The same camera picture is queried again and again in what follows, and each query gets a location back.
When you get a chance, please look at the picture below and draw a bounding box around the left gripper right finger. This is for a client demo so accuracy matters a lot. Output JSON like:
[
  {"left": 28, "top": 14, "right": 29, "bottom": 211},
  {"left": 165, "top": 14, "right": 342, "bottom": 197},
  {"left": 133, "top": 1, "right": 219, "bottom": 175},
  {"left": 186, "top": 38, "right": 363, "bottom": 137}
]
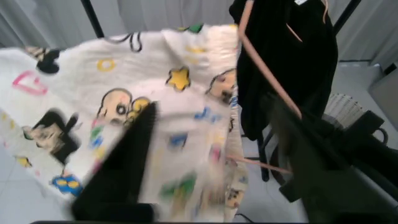
[{"left": 270, "top": 96, "right": 398, "bottom": 222}]

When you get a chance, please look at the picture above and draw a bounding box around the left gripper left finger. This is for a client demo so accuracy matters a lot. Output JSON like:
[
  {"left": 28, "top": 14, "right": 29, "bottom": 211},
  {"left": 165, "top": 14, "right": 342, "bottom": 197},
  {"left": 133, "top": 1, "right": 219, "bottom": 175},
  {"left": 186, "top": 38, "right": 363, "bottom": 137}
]
[{"left": 71, "top": 102, "right": 159, "bottom": 222}]

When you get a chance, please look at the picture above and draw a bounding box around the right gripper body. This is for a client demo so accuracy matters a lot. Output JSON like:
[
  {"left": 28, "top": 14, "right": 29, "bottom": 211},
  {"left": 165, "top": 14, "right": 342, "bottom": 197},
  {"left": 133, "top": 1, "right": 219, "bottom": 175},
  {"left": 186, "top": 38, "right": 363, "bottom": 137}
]
[{"left": 351, "top": 139, "right": 398, "bottom": 194}]

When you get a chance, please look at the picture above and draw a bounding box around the cream printed garment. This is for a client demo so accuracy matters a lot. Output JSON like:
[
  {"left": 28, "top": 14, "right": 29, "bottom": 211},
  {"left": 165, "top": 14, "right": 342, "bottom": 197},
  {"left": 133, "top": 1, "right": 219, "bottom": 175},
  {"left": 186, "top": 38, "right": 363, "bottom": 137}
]
[{"left": 0, "top": 24, "right": 249, "bottom": 222}]

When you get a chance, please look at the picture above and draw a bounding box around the black garment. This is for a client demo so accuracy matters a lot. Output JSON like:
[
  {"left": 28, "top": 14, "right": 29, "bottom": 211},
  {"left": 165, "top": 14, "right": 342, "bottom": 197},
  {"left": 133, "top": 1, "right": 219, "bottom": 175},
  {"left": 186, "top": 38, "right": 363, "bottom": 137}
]
[{"left": 229, "top": 0, "right": 339, "bottom": 141}]

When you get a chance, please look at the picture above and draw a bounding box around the white laundry basket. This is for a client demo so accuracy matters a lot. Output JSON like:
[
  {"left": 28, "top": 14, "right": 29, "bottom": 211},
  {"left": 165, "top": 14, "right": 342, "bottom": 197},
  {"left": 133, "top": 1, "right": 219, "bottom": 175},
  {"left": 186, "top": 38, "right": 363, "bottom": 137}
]
[{"left": 323, "top": 93, "right": 366, "bottom": 130}]

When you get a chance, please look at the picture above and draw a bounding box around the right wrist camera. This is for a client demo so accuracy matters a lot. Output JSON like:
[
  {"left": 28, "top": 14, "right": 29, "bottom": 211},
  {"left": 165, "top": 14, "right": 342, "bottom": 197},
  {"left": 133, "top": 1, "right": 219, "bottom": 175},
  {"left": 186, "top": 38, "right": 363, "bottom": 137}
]
[{"left": 340, "top": 110, "right": 389, "bottom": 147}]

